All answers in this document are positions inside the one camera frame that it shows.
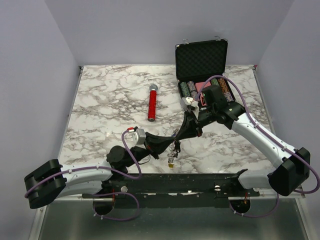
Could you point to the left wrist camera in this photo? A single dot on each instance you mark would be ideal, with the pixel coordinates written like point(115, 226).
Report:
point(139, 136)

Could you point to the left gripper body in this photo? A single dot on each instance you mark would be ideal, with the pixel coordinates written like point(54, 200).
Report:
point(139, 152)

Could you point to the red glitter microphone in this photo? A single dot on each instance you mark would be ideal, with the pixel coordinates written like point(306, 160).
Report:
point(152, 103)

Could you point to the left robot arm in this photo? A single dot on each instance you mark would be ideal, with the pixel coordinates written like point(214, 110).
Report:
point(53, 180)

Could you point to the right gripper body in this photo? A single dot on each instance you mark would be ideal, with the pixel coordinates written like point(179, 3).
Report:
point(206, 117)

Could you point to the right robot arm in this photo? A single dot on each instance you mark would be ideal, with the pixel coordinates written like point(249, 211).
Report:
point(289, 165)

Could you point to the brown poker chip stack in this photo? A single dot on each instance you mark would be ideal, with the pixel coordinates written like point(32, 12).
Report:
point(224, 88)

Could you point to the pink playing card deck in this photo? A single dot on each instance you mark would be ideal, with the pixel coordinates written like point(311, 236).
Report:
point(200, 86)

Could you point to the black poker chip case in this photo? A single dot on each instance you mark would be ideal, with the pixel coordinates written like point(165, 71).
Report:
point(197, 61)

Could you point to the black front mounting rail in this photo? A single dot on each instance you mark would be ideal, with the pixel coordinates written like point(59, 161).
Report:
point(171, 190)

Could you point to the key with black tag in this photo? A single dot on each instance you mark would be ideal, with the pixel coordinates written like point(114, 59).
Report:
point(177, 146)

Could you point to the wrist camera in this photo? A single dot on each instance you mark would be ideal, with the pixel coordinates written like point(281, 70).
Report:
point(190, 107)
point(139, 136)

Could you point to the round metal keyring disc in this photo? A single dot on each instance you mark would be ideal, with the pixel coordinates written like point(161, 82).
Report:
point(172, 154)

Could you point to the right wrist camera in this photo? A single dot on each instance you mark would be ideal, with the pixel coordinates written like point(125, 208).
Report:
point(190, 107)

